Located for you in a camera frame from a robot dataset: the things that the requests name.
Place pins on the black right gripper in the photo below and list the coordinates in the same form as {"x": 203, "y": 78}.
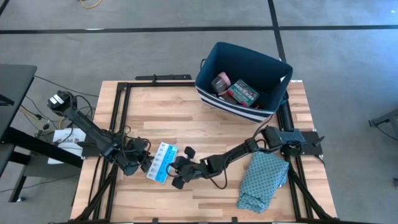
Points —
{"x": 191, "y": 169}

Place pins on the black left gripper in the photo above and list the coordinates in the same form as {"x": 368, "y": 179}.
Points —
{"x": 135, "y": 155}

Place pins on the tan elastic bandage roll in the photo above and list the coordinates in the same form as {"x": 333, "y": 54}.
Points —
{"x": 228, "y": 99}

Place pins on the green box with red latch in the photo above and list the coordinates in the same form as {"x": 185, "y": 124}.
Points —
{"x": 243, "y": 92}

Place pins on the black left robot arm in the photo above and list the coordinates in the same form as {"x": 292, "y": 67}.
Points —
{"x": 87, "y": 124}

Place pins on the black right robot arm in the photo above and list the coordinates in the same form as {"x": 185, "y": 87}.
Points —
{"x": 230, "y": 154}

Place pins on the navy basket with white stripes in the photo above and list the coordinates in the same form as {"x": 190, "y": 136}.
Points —
{"x": 248, "y": 62}

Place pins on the white paper sheet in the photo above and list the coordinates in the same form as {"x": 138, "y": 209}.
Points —
{"x": 74, "y": 137}

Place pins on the teal patterned cloth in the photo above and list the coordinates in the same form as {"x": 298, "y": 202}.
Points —
{"x": 262, "y": 180}

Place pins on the black desk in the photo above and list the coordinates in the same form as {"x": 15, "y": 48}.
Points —
{"x": 15, "y": 93}

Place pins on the black aluminium table frame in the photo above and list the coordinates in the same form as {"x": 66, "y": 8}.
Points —
{"x": 119, "y": 102}

